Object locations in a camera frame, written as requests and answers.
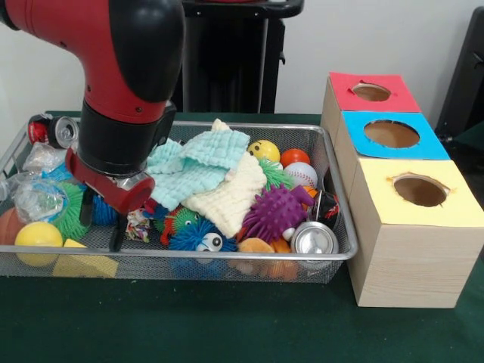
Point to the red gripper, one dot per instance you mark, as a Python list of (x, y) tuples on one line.
[(132, 196)]

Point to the mint green cloth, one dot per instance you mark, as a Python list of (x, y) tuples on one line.
[(196, 166)]

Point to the cream fluffy cloth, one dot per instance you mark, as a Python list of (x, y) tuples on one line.
[(230, 196)]

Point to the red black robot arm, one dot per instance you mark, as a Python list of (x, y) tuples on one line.
[(121, 75)]

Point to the metal mesh bin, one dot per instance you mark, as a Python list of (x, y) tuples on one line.
[(227, 264)]

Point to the wooden box with three holes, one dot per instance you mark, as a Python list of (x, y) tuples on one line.
[(408, 272)]

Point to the green spiky puffer toy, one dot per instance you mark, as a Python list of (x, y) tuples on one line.
[(70, 215)]

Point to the small white patterned cloth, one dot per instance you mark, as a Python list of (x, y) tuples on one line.
[(138, 227)]

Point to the yellow tennis ball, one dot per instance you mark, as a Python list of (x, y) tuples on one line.
[(38, 236)]

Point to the blue puffer ball with eyes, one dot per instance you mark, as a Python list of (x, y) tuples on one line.
[(189, 238)]

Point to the purple spiky monster toy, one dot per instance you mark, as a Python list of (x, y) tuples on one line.
[(276, 215)]

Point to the yellow smiley ball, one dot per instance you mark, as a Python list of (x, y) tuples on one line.
[(264, 149)]

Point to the orange ball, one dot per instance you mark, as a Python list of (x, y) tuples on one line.
[(295, 157)]

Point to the white baseball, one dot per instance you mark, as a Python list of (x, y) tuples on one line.
[(301, 174)]

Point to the black stand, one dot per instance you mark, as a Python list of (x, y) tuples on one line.
[(465, 75)]

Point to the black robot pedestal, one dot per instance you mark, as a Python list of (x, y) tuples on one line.
[(234, 56)]

